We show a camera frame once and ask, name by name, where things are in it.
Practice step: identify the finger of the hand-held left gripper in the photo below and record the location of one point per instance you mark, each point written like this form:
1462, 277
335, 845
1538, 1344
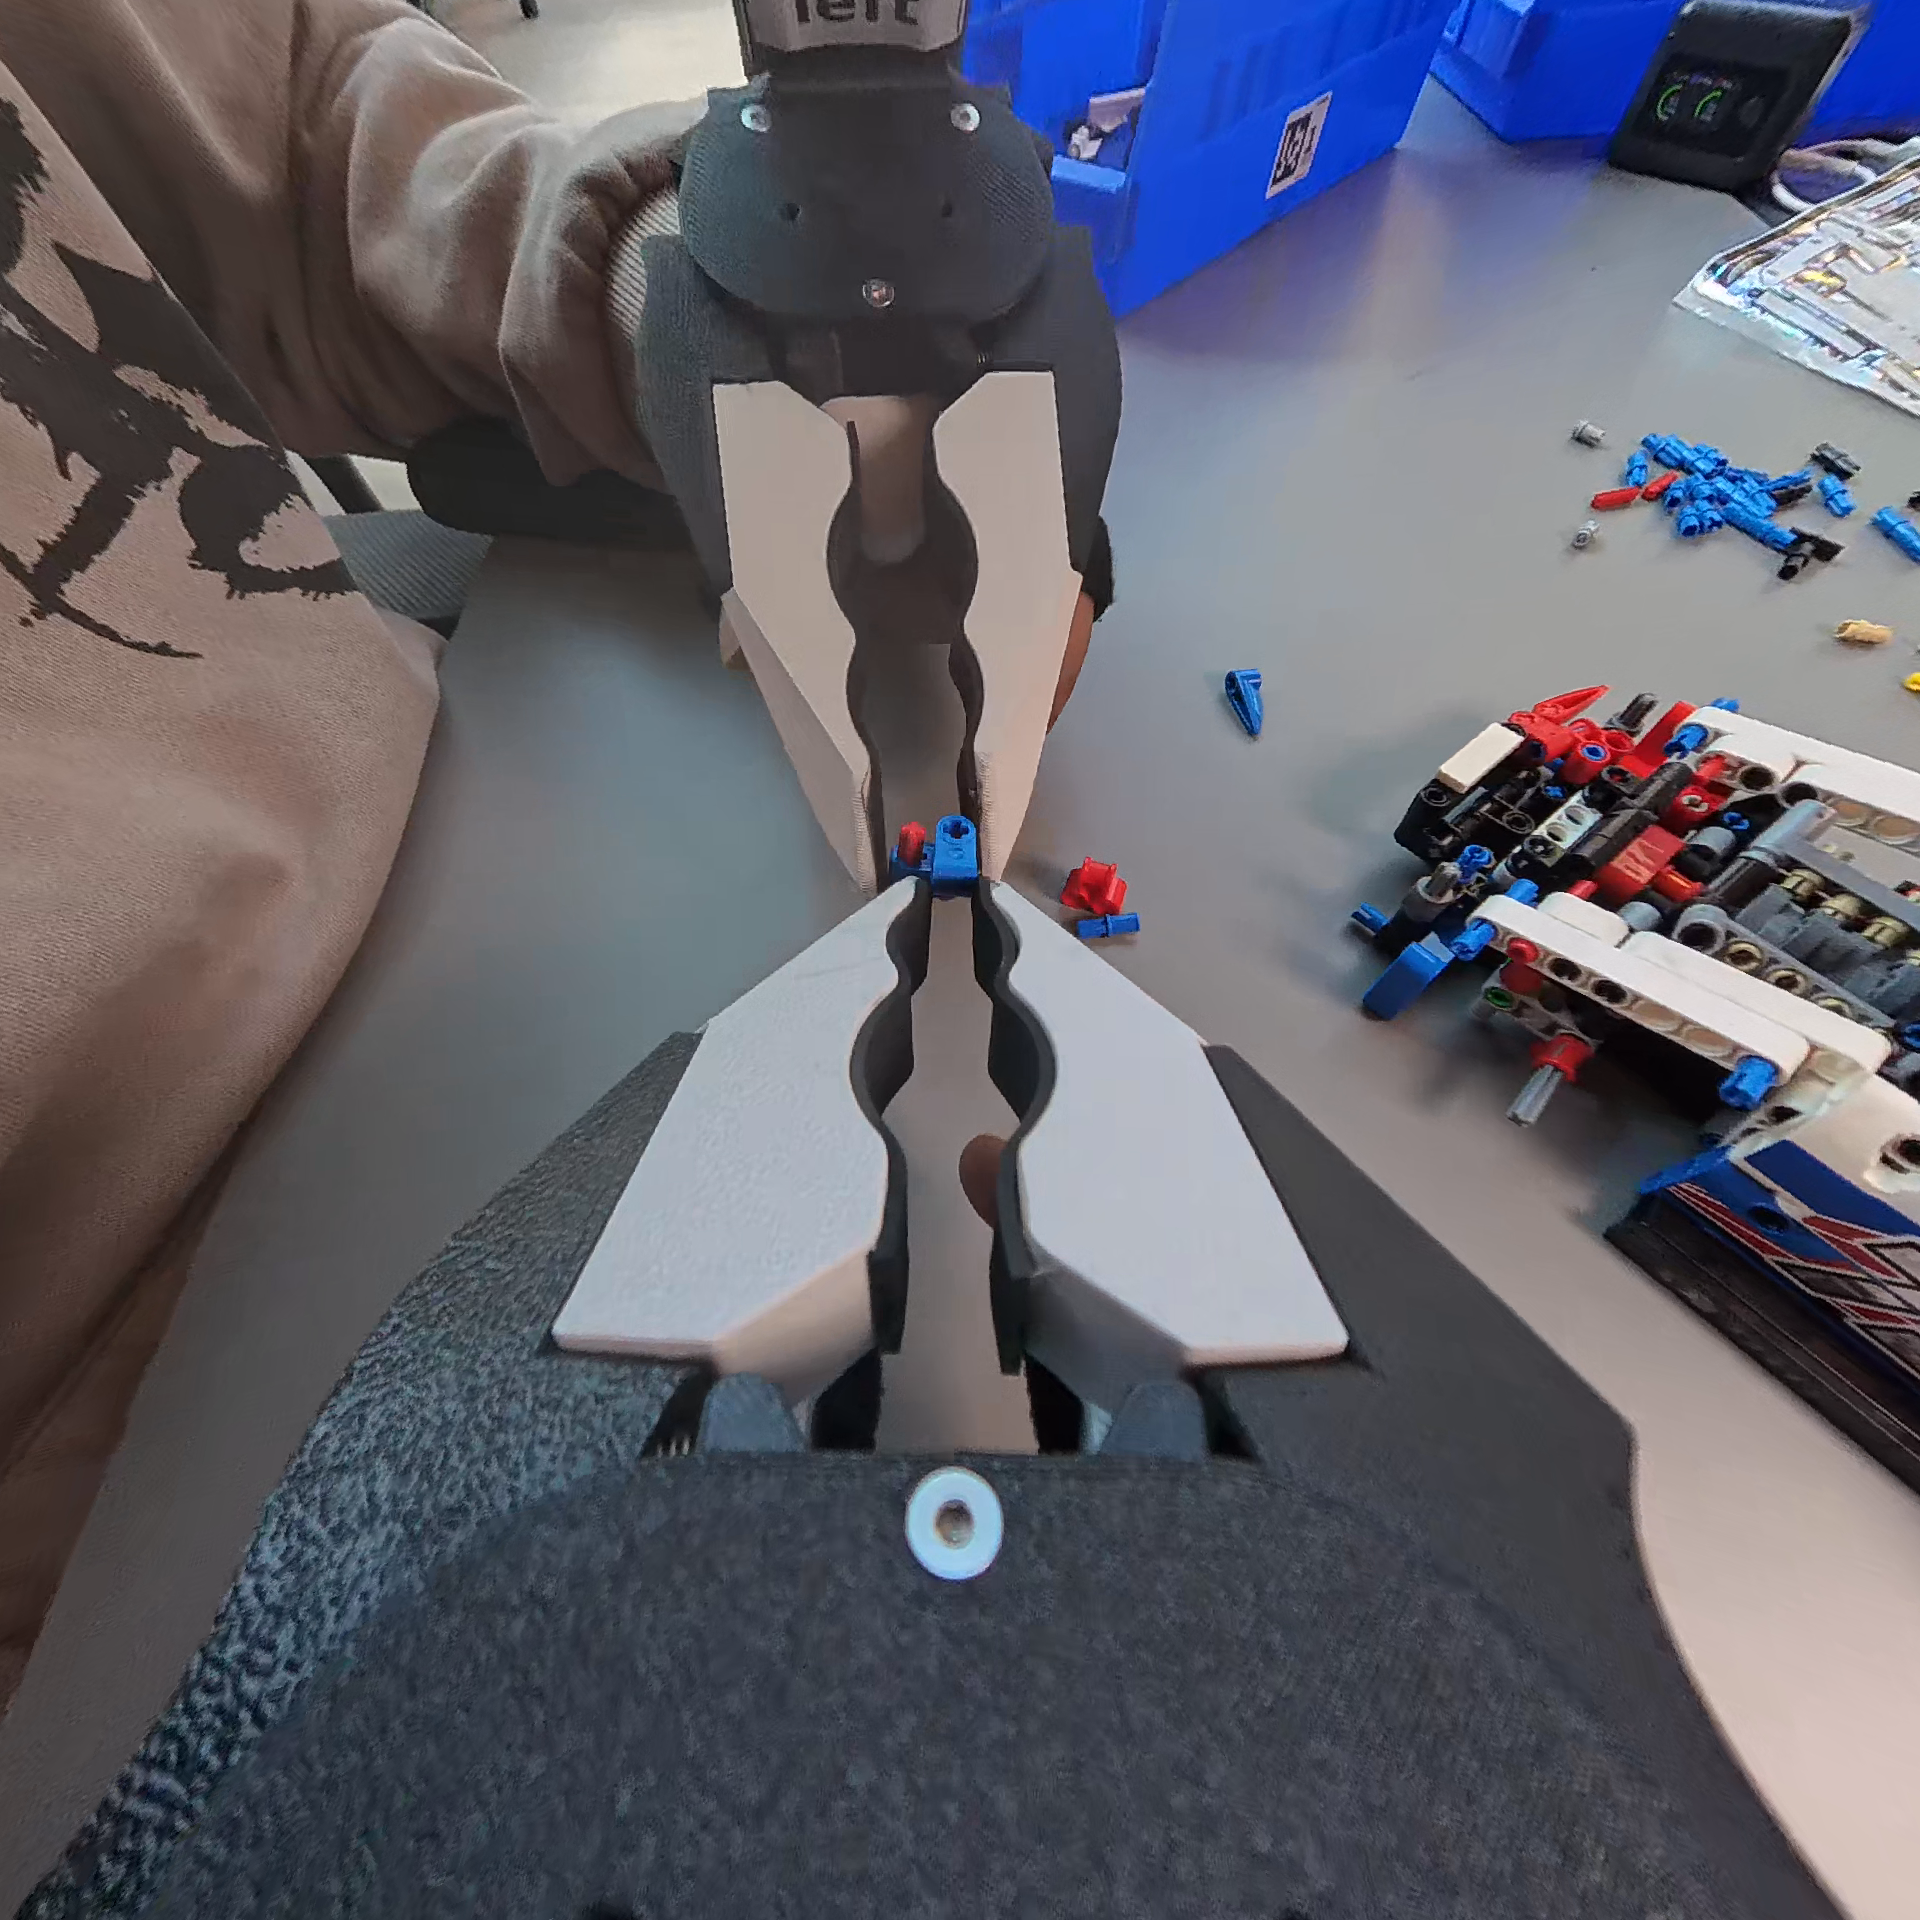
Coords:
780, 556
1028, 556

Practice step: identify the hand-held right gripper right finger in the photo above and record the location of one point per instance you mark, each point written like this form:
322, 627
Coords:
1172, 1184

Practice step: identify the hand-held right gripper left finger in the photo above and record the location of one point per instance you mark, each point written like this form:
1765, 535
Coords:
734, 1184

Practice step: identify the blue connector piece with hole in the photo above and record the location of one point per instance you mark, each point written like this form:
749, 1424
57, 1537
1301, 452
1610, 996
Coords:
956, 859

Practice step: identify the grey desk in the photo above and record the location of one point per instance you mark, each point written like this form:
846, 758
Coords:
1320, 525

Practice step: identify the person's left hand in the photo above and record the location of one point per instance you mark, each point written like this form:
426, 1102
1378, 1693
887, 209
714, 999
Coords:
1071, 675

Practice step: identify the person's right hand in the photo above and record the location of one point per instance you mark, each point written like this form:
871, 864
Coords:
983, 1177

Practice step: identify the blue wedge panel piece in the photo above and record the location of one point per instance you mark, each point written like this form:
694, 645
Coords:
1244, 704

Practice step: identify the small blue pin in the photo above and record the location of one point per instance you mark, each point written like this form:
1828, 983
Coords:
1110, 927

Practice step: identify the small red connector piece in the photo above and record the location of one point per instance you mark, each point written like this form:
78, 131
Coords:
1094, 888

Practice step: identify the blue storage bin with tag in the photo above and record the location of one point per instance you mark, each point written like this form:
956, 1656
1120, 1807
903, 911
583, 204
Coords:
1231, 150

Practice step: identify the partly built toy brick car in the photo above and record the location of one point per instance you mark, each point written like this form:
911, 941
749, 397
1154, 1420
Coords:
1650, 960

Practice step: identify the person's beige printed hoodie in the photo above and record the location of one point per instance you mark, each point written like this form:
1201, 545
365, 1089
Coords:
181, 902

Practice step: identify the pile of small brick pins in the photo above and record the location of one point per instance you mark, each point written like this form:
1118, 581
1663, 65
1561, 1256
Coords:
1724, 494

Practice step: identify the instruction booklet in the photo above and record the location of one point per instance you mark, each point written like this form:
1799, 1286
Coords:
1815, 301

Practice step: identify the black power unit with display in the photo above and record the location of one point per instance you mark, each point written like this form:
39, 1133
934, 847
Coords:
1724, 89

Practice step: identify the small tan brick piece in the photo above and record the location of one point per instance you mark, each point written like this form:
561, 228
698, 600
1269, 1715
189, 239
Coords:
1864, 633

